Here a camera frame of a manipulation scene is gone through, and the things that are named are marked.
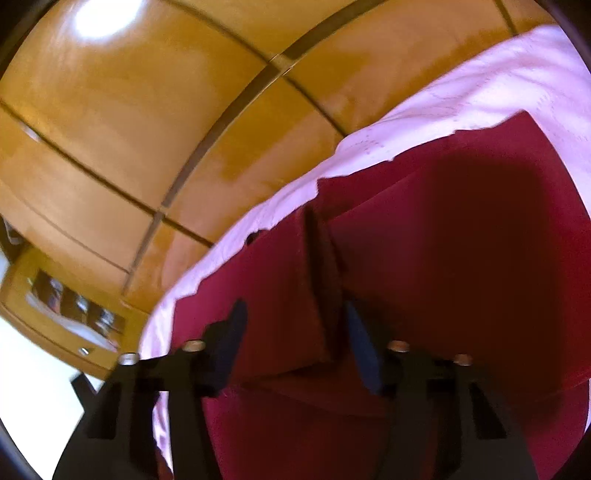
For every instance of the dark red garment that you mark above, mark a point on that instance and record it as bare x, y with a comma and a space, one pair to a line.
443, 240

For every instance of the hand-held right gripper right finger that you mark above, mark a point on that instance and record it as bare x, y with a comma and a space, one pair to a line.
364, 353

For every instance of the wooden shelf unit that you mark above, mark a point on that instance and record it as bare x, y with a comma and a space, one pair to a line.
69, 307

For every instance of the pink bedsheet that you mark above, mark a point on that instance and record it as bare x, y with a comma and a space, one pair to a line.
466, 87

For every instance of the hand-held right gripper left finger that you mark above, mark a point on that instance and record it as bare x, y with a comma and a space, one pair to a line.
229, 344

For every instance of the wooden panelled headboard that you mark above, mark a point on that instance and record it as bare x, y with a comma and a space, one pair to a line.
152, 115

